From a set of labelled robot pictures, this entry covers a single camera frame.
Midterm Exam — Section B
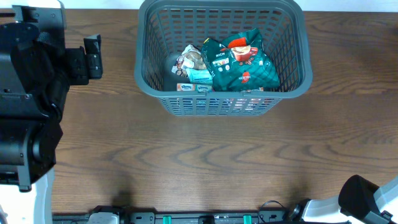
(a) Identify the blue Kleenex tissue multipack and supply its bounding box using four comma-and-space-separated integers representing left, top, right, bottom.
176, 83, 265, 93

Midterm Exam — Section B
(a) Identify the beige snack pouch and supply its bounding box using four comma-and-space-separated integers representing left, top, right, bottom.
172, 44, 206, 78

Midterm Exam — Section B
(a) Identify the green Nescafe coffee bag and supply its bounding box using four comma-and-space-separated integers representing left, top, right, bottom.
201, 29, 280, 91

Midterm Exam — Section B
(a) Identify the grey plastic laundry basket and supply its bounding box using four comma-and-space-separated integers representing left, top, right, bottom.
134, 1, 313, 116

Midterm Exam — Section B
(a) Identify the light teal small packet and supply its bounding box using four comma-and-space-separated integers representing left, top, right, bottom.
186, 68, 213, 85

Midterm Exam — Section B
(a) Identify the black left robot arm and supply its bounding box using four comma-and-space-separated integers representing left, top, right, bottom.
1, 1, 103, 223

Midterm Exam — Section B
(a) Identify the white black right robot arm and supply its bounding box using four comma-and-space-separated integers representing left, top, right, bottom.
287, 175, 397, 224

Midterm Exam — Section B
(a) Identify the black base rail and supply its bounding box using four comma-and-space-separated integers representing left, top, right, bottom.
52, 206, 294, 224

